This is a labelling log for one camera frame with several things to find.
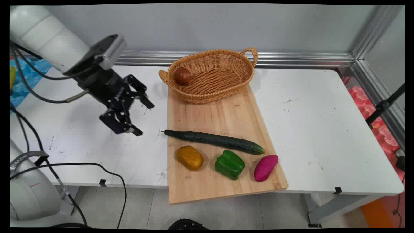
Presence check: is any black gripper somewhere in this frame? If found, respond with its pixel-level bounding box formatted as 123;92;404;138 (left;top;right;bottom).
77;66;155;137

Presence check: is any yellow potato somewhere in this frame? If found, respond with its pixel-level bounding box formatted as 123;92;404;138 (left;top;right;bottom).
176;145;204;171

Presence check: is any brown round tomato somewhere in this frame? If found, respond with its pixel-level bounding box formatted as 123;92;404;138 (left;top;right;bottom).
174;67;192;86

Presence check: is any woven wicker basket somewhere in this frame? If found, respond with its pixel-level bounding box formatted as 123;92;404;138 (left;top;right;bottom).
158;47;258;104

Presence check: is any wooden cutting board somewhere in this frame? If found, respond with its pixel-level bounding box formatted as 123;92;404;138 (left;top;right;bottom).
167;83;288;205

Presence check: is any dark green cucumber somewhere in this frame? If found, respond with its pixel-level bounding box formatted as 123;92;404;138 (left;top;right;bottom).
161;129;265;155

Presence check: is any blue foam mat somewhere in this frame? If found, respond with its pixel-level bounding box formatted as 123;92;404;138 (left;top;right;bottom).
10;57;53;114

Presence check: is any green bell pepper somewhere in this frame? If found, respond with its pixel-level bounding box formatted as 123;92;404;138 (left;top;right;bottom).
214;150;245;180

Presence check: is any black round floor object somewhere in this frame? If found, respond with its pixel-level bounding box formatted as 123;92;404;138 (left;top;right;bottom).
168;219;210;230

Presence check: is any purple sweet potato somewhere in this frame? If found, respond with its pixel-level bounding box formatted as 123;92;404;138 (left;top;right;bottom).
254;155;279;182

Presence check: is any grey metal table leg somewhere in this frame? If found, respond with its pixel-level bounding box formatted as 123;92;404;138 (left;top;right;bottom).
304;193;383;228

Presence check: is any black tripod stand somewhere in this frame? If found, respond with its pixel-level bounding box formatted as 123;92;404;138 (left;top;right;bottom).
365;83;405;130

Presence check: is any pink foam mat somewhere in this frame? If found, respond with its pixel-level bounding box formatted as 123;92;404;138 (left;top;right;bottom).
341;76;405;182

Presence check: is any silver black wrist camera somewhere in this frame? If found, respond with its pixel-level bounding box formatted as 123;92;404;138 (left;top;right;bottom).
88;33;127;71

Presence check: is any thin black floor cable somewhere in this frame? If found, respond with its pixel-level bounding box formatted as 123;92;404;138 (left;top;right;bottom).
10;162;127;229

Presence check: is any black thin arm cable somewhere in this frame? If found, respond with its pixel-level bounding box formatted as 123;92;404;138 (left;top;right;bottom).
10;40;94;81

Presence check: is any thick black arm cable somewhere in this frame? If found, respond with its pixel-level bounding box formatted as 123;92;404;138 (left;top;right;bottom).
10;105;88;226

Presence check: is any grey printed velcro strap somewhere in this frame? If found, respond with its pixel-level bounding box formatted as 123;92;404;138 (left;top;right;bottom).
10;151;49;171

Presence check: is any horizontal aluminium frame rail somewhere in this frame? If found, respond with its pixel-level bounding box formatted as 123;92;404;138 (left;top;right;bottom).
10;50;355;69

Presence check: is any slanted aluminium frame rail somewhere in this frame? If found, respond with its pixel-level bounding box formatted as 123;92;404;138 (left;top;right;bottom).
350;59;405;151

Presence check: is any upright aluminium frame post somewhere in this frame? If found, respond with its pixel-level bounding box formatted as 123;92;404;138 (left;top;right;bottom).
351;5;405;61

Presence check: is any thin black mouse cable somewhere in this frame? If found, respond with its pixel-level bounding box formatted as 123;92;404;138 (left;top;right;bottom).
393;174;405;228

